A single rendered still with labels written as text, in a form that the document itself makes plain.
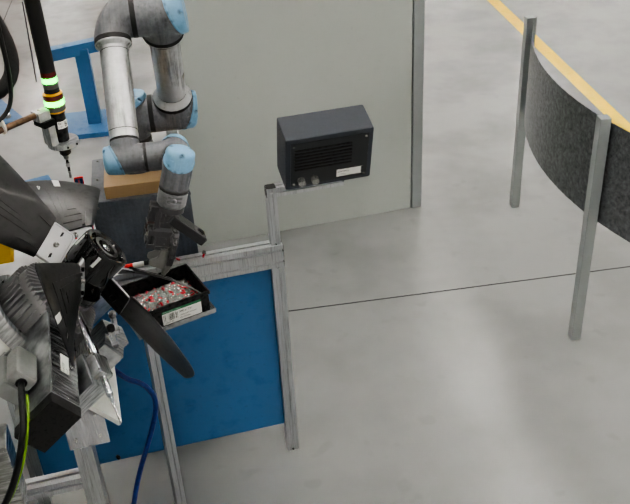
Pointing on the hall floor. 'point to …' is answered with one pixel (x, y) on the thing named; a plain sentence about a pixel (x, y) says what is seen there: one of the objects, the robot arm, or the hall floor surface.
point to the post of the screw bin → (165, 424)
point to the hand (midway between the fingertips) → (166, 271)
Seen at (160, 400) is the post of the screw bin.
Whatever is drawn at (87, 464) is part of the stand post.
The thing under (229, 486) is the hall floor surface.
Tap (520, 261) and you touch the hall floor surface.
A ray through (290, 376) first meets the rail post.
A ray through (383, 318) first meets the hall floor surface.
